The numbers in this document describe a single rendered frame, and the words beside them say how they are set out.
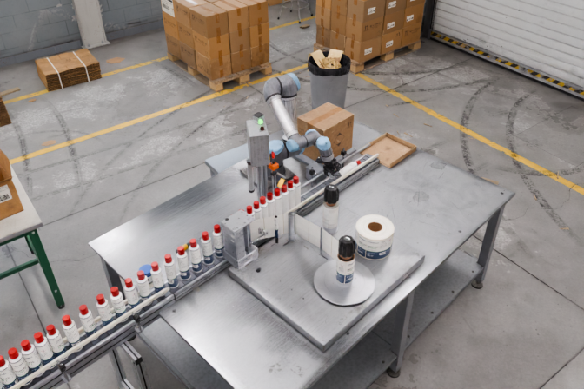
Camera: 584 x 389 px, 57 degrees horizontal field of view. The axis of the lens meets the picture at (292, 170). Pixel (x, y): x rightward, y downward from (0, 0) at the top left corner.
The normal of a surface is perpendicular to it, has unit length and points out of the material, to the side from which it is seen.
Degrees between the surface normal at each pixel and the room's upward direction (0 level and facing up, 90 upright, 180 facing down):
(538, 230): 0
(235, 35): 88
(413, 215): 0
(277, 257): 0
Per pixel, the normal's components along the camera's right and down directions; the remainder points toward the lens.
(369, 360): -0.02, -0.82
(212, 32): 0.62, 0.43
